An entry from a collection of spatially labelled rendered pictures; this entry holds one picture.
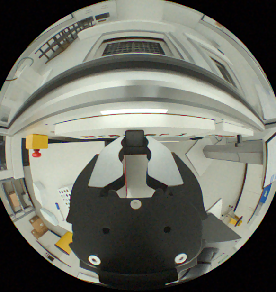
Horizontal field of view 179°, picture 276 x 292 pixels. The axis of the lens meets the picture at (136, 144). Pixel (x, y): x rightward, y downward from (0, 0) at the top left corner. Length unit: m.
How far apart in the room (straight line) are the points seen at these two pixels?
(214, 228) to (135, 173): 0.95
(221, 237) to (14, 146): 1.25
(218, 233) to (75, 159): 0.72
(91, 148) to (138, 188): 0.93
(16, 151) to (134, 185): 1.23
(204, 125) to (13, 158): 0.92
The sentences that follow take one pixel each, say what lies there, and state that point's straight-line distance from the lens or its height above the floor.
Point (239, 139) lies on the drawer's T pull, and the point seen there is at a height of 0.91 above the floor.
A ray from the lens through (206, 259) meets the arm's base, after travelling 0.63.
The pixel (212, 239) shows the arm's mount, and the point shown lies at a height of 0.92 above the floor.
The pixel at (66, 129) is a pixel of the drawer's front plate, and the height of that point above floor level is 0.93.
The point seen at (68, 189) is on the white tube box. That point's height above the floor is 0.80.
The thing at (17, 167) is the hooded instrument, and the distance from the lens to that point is 0.83.
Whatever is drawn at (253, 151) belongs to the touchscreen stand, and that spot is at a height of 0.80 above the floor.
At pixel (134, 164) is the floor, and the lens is 1.06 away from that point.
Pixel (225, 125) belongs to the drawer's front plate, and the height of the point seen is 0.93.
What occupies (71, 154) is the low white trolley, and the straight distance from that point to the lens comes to 0.37.
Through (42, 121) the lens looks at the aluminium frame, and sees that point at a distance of 0.16.
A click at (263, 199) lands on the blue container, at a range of 3.57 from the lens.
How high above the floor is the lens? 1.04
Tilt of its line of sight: 88 degrees down
